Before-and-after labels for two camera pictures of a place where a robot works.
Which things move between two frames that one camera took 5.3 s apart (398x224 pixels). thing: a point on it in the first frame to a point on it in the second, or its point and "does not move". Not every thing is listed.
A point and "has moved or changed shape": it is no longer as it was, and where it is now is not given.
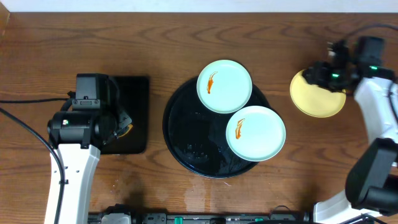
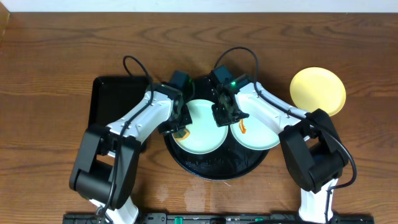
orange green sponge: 130,126 has moved or changed shape
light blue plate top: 224,86 has moved or changed shape
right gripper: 316,74 to 220,120
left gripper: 123,121 to 175,126
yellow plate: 313,100 does not move
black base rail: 120,214 does not move
